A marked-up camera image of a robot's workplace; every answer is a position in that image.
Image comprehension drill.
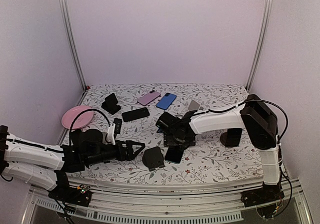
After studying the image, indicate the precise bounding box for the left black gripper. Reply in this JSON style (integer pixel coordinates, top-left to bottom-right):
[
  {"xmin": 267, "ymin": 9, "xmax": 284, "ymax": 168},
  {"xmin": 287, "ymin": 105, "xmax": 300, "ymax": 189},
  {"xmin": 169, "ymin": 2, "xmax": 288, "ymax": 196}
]
[{"xmin": 85, "ymin": 140, "xmax": 145, "ymax": 166}]

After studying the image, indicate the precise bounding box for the teal phone dark screen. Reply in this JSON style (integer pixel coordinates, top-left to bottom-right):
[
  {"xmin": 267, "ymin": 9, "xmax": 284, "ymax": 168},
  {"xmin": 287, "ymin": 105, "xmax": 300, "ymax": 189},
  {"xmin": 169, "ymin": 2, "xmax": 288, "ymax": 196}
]
[{"xmin": 164, "ymin": 146, "xmax": 184, "ymax": 164}]

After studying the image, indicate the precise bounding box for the dark round base stand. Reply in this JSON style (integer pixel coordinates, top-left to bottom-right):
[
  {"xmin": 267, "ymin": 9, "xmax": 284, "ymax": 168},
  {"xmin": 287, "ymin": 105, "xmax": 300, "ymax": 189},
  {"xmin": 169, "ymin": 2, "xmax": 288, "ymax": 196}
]
[{"xmin": 142, "ymin": 147, "xmax": 165, "ymax": 172}]

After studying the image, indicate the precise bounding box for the white silver stand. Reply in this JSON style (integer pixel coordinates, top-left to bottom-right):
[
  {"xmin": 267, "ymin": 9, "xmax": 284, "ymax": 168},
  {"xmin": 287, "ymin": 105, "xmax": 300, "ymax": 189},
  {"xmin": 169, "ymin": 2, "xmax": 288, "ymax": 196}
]
[{"xmin": 188, "ymin": 100, "xmax": 203, "ymax": 111}]

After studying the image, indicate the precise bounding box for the black phone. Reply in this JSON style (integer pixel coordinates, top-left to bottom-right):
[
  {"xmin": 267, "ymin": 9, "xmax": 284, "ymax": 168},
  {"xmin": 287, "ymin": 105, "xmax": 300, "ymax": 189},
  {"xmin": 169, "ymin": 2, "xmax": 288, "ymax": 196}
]
[{"xmin": 225, "ymin": 128, "xmax": 243, "ymax": 148}]

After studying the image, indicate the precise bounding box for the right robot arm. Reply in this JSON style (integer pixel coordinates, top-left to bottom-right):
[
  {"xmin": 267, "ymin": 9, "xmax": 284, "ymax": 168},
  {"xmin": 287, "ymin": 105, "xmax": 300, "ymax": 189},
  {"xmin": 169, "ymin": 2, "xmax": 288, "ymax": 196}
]
[{"xmin": 155, "ymin": 94, "xmax": 282, "ymax": 202}]

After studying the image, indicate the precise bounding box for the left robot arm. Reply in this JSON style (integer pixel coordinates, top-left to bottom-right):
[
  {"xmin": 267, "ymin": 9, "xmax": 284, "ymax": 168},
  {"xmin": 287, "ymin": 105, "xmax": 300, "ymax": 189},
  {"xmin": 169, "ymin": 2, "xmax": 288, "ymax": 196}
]
[{"xmin": 0, "ymin": 125, "xmax": 145, "ymax": 201}]

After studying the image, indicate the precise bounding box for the black phone face down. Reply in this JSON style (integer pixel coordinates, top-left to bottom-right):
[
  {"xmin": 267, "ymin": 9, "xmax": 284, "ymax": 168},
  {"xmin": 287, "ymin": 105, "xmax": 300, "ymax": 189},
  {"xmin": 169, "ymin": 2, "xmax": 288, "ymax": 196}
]
[{"xmin": 121, "ymin": 107, "xmax": 150, "ymax": 122}]

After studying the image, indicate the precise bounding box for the wooden round base stand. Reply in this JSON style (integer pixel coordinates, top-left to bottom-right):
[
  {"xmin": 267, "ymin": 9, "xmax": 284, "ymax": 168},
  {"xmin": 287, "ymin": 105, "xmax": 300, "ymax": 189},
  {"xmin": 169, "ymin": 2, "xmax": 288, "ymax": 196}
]
[{"xmin": 220, "ymin": 132, "xmax": 228, "ymax": 146}]

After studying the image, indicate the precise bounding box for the black folding phone stand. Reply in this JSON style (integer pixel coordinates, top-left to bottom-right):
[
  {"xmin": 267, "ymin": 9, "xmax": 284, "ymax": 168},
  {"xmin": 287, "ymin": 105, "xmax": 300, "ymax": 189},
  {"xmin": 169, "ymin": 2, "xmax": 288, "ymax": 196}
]
[{"xmin": 101, "ymin": 93, "xmax": 121, "ymax": 115}]

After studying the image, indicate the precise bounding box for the pink phone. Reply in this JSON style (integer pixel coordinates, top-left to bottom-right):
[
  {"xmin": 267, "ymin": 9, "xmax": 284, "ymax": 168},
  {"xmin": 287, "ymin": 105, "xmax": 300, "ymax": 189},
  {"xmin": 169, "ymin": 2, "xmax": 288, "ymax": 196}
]
[{"xmin": 137, "ymin": 90, "xmax": 161, "ymax": 106}]

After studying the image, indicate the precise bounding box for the floral table mat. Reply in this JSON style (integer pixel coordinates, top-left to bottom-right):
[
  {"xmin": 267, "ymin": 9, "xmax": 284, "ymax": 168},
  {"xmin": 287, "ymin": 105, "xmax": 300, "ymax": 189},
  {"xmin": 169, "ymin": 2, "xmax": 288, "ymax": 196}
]
[{"xmin": 53, "ymin": 83, "xmax": 283, "ymax": 185}]

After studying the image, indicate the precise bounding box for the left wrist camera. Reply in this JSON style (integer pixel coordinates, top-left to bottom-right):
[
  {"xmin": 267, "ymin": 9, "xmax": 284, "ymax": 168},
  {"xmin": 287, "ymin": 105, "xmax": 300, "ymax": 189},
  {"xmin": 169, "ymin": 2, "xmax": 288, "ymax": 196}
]
[{"xmin": 104, "ymin": 118, "xmax": 123, "ymax": 145}]

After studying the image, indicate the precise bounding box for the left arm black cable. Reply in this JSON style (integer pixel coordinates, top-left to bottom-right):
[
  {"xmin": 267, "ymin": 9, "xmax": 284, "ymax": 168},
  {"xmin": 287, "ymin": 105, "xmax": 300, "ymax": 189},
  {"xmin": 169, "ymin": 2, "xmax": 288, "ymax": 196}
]
[{"xmin": 69, "ymin": 108, "xmax": 111, "ymax": 135}]

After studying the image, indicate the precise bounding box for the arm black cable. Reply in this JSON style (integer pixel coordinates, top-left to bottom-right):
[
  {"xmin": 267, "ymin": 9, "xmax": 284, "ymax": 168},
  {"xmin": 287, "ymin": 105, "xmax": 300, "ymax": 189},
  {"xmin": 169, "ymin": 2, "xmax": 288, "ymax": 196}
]
[
  {"xmin": 207, "ymin": 99, "xmax": 293, "ymax": 205},
  {"xmin": 69, "ymin": 108, "xmax": 111, "ymax": 135}
]

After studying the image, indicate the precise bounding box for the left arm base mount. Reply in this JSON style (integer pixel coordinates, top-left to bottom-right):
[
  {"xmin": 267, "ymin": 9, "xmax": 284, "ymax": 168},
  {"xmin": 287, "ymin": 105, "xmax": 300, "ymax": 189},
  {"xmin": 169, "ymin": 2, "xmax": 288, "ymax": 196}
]
[{"xmin": 48, "ymin": 170, "xmax": 92, "ymax": 207}]

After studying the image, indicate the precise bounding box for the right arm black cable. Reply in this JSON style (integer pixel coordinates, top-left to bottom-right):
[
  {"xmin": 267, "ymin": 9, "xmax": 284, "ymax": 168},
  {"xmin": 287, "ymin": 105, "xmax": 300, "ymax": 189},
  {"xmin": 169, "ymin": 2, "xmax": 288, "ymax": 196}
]
[{"xmin": 207, "ymin": 99, "xmax": 293, "ymax": 205}]

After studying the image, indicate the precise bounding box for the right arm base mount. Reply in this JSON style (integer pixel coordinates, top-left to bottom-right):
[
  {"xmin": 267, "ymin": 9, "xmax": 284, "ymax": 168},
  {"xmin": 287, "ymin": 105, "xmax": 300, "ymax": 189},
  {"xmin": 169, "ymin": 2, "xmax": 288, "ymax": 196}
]
[{"xmin": 240, "ymin": 183, "xmax": 293, "ymax": 220}]

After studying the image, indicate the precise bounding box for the right aluminium frame post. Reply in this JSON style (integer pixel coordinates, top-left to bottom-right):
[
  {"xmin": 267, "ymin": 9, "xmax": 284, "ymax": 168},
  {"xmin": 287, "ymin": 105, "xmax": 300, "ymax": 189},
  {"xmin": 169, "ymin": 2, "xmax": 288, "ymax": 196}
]
[{"xmin": 245, "ymin": 0, "xmax": 273, "ymax": 92}]

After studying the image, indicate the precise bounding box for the aluminium frame post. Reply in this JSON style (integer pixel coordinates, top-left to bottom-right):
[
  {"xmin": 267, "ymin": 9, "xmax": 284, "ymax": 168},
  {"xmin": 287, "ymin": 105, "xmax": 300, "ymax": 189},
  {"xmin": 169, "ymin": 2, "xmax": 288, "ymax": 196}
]
[
  {"xmin": 245, "ymin": 0, "xmax": 273, "ymax": 92},
  {"xmin": 59, "ymin": 0, "xmax": 87, "ymax": 91}
]

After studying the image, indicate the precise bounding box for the left aluminium frame post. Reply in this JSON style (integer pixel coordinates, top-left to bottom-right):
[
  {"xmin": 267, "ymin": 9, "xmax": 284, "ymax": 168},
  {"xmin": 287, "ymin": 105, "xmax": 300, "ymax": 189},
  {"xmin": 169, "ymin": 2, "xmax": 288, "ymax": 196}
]
[{"xmin": 59, "ymin": 0, "xmax": 87, "ymax": 91}]

